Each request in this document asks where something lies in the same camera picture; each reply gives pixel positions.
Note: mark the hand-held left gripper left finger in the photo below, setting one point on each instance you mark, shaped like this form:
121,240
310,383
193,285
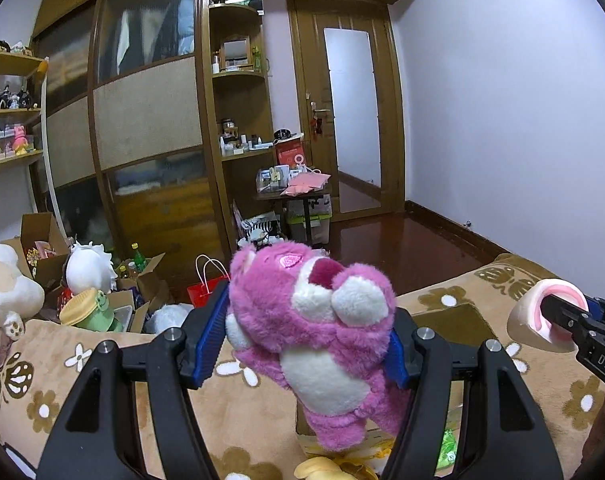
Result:
210,340

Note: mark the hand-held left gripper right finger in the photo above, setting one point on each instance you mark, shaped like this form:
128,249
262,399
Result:
398,365

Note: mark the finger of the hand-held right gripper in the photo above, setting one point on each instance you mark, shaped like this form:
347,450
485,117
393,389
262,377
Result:
594,307
564,317

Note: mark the pink cream roll plush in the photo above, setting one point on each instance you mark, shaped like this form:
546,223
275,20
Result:
527,315

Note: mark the pink bear plush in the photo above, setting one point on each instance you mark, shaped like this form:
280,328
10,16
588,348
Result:
307,320

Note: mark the red paper bag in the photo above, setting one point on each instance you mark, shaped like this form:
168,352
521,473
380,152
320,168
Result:
202,295

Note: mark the white fluffy plush ball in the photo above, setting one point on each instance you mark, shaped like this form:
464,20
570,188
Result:
167,317

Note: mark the green tissue pack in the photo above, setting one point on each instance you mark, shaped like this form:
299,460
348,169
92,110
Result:
447,445

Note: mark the beige floral blanket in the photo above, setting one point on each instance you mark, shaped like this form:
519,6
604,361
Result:
262,420

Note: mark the green plastic bottle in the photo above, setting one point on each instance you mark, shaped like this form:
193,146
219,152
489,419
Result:
138,257

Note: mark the lace-trimmed basket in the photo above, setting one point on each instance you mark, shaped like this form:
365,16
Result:
260,232

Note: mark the green frog plush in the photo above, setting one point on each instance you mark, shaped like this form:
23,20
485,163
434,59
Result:
90,312

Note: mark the yellow plush toy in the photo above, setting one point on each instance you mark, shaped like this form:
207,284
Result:
317,470

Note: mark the white-haired plush doll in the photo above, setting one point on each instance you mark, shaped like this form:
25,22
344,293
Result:
90,267

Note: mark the clear plastic storage bin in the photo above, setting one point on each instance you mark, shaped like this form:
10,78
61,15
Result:
316,222

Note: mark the small folding table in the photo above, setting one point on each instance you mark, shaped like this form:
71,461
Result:
302,199

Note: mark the pink paper sheets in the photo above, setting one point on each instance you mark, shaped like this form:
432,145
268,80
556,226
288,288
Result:
305,182

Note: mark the tall open cardboard box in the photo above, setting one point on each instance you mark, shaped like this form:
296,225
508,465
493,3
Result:
40,245

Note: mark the red flat box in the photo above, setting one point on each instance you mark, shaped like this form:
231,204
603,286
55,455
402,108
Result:
290,154

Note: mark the large cream plush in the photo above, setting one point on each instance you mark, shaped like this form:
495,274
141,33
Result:
7,290

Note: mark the brown wooden wardrobe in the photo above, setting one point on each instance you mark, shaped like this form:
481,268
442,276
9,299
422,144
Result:
147,125

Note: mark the brown wooden door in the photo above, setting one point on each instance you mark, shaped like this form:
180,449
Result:
352,110

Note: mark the pink round figurine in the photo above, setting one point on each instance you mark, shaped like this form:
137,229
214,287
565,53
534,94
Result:
21,139

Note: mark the small framed mirror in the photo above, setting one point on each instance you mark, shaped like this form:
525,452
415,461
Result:
235,51

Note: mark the row of small figurines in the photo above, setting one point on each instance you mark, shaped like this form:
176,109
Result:
7,97

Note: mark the wooden wall shelf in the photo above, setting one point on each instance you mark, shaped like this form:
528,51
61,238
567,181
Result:
12,115

